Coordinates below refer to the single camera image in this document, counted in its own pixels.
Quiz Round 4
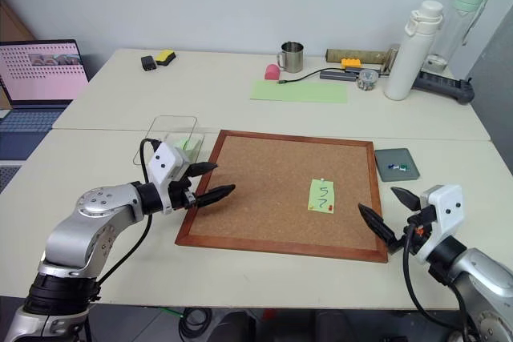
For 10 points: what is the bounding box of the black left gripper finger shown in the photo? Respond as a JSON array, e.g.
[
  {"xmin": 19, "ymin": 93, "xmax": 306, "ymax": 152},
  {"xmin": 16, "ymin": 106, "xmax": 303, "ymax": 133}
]
[
  {"xmin": 194, "ymin": 183, "xmax": 236, "ymax": 209},
  {"xmin": 184, "ymin": 161, "xmax": 219, "ymax": 178}
]

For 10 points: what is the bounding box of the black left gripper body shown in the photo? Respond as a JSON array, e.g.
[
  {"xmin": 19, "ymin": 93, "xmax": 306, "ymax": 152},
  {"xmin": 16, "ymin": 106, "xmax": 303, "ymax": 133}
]
[{"xmin": 168, "ymin": 175, "xmax": 200, "ymax": 212}]

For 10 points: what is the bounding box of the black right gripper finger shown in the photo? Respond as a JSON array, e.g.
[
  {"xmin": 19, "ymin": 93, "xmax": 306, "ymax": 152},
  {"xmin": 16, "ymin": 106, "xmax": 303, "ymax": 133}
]
[
  {"xmin": 357, "ymin": 203, "xmax": 406, "ymax": 255},
  {"xmin": 390, "ymin": 186, "xmax": 422, "ymax": 211}
]

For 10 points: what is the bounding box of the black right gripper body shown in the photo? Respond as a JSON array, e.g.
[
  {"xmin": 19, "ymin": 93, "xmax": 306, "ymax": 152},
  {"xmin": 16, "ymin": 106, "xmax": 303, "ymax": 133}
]
[{"xmin": 402, "ymin": 205, "xmax": 437, "ymax": 254}]

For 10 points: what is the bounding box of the wood-framed cork board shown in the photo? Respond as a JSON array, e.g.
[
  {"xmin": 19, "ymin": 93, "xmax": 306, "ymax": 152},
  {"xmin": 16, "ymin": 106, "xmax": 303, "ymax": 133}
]
[{"xmin": 175, "ymin": 129, "xmax": 389, "ymax": 264}]

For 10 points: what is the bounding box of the green paper note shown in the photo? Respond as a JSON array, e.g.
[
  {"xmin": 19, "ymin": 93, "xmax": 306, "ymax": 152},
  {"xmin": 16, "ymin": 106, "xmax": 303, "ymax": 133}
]
[{"xmin": 307, "ymin": 178, "xmax": 337, "ymax": 213}]

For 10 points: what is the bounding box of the grey flat tray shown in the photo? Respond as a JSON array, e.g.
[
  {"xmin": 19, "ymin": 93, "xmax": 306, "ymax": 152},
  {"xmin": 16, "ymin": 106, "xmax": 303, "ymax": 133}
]
[{"xmin": 374, "ymin": 147, "xmax": 421, "ymax": 183}]

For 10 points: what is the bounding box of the clear plastic box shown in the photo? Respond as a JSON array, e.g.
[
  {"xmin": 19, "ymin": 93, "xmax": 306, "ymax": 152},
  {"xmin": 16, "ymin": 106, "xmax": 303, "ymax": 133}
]
[{"xmin": 134, "ymin": 115, "xmax": 208, "ymax": 167}]

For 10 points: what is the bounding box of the yellow and black eraser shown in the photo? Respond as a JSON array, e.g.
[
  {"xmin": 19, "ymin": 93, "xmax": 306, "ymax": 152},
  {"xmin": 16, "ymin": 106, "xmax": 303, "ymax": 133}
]
[{"xmin": 155, "ymin": 49, "xmax": 178, "ymax": 67}]

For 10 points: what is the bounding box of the dark grey power strip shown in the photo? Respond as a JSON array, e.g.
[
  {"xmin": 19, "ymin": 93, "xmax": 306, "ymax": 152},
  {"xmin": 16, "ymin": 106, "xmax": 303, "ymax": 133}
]
[{"xmin": 412, "ymin": 69, "xmax": 476, "ymax": 106}]

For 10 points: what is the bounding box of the light green paper sheet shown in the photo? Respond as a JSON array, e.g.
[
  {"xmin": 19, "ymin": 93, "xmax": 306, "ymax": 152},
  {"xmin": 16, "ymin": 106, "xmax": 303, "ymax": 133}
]
[{"xmin": 250, "ymin": 79, "xmax": 349, "ymax": 104}]

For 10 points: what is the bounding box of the dark rounded shape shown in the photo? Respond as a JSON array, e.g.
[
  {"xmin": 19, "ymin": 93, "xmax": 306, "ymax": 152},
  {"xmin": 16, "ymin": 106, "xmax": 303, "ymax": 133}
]
[{"xmin": 208, "ymin": 309, "xmax": 257, "ymax": 342}]

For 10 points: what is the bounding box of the grey partition panel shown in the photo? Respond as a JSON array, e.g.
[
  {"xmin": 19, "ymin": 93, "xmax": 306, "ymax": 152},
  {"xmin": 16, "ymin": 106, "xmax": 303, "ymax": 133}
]
[{"xmin": 467, "ymin": 4, "xmax": 513, "ymax": 177}]

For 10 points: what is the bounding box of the white water bottle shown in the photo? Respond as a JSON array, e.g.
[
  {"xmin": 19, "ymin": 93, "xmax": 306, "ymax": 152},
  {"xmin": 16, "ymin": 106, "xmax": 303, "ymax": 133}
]
[{"xmin": 383, "ymin": 0, "xmax": 445, "ymax": 101}]

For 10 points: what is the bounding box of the stainless steel mug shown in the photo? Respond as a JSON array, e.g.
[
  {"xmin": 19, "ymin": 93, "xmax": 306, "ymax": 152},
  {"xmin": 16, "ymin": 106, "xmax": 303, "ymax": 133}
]
[{"xmin": 276, "ymin": 40, "xmax": 305, "ymax": 74}]

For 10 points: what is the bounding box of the grey USB hub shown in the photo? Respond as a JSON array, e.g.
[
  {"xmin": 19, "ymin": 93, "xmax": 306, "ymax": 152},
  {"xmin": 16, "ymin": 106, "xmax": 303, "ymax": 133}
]
[{"xmin": 319, "ymin": 69, "xmax": 360, "ymax": 81}]

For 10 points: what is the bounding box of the olive rectangular bar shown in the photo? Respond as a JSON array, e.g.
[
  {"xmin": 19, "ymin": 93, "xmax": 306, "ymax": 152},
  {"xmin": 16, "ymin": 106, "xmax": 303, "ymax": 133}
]
[{"xmin": 325, "ymin": 48, "xmax": 392, "ymax": 66}]

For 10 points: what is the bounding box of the grey perforated pad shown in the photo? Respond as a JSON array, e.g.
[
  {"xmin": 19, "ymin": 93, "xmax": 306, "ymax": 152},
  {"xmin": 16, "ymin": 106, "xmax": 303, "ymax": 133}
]
[{"xmin": 0, "ymin": 165, "xmax": 22, "ymax": 194}]

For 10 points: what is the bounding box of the clear bottle with green lid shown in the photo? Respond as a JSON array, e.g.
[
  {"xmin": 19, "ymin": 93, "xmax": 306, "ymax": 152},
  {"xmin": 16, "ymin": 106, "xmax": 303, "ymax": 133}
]
[{"xmin": 424, "ymin": 0, "xmax": 491, "ymax": 75}]

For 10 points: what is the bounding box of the laptop with pink screen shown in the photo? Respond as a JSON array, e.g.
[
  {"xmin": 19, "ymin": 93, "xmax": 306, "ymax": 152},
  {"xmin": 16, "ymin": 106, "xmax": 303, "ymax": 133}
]
[{"xmin": 0, "ymin": 39, "xmax": 90, "ymax": 163}]

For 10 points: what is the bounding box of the brown cardboard panel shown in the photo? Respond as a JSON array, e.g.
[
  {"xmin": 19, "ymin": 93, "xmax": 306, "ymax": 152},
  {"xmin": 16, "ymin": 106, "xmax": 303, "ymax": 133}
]
[{"xmin": 0, "ymin": 0, "xmax": 38, "ymax": 43}]

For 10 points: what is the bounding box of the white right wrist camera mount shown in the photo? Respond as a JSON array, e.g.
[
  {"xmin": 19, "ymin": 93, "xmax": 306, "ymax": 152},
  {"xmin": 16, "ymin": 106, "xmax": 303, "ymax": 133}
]
[{"xmin": 412, "ymin": 183, "xmax": 466, "ymax": 265}]

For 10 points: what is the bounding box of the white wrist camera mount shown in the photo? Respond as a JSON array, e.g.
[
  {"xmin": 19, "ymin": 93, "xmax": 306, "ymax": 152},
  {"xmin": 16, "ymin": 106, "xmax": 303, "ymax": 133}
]
[
  {"xmin": 144, "ymin": 142, "xmax": 190, "ymax": 215},
  {"xmin": 412, "ymin": 183, "xmax": 466, "ymax": 265}
]

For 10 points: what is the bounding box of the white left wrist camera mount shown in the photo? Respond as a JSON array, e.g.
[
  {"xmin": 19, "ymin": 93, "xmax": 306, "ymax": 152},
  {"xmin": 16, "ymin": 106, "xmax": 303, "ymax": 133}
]
[{"xmin": 144, "ymin": 142, "xmax": 190, "ymax": 215}]

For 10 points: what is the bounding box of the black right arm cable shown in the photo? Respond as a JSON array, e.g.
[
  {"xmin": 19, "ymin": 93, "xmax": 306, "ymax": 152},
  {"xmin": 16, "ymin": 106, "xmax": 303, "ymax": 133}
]
[{"xmin": 402, "ymin": 223, "xmax": 482, "ymax": 342}]

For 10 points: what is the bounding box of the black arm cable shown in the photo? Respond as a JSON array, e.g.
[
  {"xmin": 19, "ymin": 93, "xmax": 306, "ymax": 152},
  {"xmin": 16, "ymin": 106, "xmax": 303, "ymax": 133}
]
[
  {"xmin": 402, "ymin": 223, "xmax": 482, "ymax": 342},
  {"xmin": 95, "ymin": 138, "xmax": 164, "ymax": 285}
]

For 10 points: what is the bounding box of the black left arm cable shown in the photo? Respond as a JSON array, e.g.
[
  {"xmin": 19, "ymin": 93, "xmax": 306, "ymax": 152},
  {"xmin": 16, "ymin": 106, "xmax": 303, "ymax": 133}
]
[{"xmin": 95, "ymin": 138, "xmax": 164, "ymax": 285}]

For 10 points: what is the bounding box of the green thin cable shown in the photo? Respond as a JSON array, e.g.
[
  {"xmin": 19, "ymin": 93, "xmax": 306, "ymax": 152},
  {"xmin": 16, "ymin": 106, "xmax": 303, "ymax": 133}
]
[{"xmin": 158, "ymin": 306, "xmax": 186, "ymax": 320}]

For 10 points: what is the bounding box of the black cable coil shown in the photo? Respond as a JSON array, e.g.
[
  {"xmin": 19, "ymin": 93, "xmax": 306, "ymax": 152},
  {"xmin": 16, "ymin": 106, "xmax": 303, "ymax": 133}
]
[{"xmin": 178, "ymin": 308, "xmax": 213, "ymax": 342}]

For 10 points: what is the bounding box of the black cable with green plug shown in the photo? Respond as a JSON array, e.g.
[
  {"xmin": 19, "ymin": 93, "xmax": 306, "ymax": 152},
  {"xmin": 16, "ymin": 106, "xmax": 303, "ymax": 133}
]
[{"xmin": 277, "ymin": 67, "xmax": 345, "ymax": 86}]

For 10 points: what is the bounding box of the metal square bracket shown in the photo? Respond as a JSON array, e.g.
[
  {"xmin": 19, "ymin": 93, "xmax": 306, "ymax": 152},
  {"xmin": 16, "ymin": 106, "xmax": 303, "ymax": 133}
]
[{"xmin": 380, "ymin": 43, "xmax": 401, "ymax": 77}]

